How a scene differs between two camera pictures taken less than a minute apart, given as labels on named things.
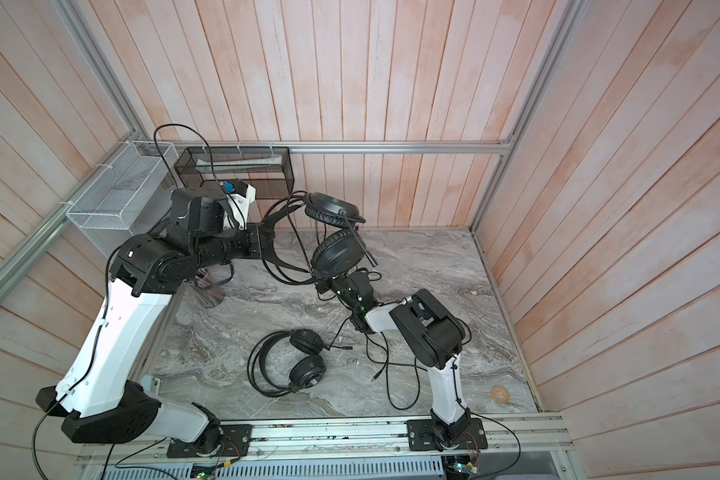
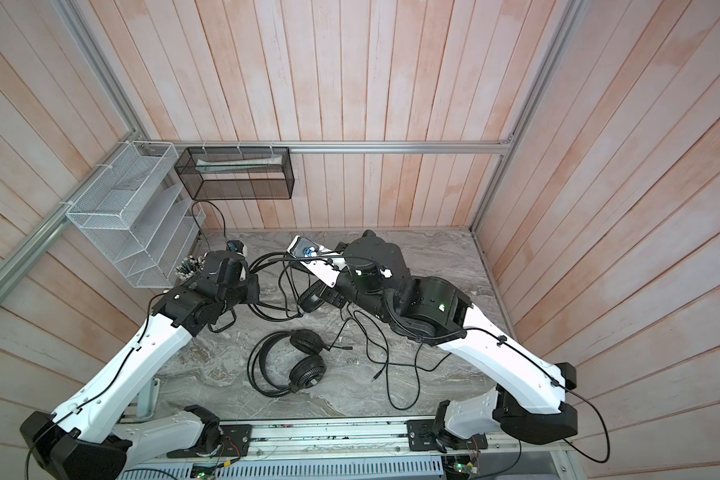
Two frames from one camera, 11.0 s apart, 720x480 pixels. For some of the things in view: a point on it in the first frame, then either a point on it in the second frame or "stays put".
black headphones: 334,253 → 309,298
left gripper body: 248,243 → 250,290
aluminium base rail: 508,437 stays put
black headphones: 307,370 stays put
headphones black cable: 267,214 → 281,254
